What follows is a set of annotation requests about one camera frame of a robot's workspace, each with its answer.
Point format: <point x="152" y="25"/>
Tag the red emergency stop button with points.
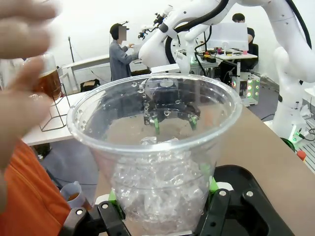
<point x="302" y="155"/>

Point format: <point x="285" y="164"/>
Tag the long white table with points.
<point x="86" y="61"/>

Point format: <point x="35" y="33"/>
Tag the white computer monitor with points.
<point x="229" y="37"/>

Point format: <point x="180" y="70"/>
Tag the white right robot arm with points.
<point x="288" y="68"/>

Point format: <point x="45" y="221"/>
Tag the clear pitcher with brown drink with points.
<point x="78" y="201"/>

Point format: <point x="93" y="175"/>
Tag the person in orange hoodie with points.
<point x="29" y="196"/>

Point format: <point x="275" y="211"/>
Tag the thin black stand pole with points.
<point x="71" y="49"/>

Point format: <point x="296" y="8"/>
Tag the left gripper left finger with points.
<point x="110" y="221"/>

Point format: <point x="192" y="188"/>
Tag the person in black shirt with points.
<point x="238" y="18"/>

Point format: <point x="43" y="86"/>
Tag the person in grey coat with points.
<point x="118" y="59"/>

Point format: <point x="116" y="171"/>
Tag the person's right hand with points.
<point x="17" y="105"/>

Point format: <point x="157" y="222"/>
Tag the clear plastic cup with ice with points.
<point x="160" y="177"/>

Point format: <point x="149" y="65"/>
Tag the computer case with lit fans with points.
<point x="253" y="91"/>

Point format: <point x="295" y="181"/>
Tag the glass drink dispenser jar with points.
<point x="50" y="78"/>

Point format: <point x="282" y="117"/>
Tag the white lab robot arm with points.
<point x="163" y="17"/>

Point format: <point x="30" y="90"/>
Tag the black plastic serving tray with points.
<point x="278" y="209"/>

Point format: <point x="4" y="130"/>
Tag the aluminium base plate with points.
<point x="308" y="155"/>

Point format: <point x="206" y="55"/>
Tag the cluttered white work desk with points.
<point x="236" y="57"/>

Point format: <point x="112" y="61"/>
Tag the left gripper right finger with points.
<point x="221" y="216"/>

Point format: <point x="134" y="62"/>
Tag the white side table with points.
<point x="49" y="137"/>

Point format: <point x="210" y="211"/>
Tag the brown cardboard box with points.
<point x="89" y="84"/>

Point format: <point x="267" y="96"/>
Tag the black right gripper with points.
<point x="167" y="98"/>

